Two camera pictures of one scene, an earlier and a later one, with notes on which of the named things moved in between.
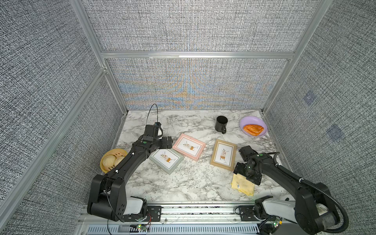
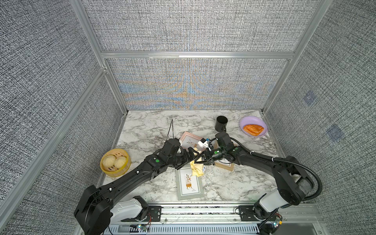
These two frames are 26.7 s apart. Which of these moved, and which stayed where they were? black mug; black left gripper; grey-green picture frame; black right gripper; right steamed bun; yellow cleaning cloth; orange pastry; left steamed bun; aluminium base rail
Moved: black right gripper; grey-green picture frame; black left gripper; yellow cleaning cloth
Stayed: left steamed bun; right steamed bun; black mug; aluminium base rail; orange pastry
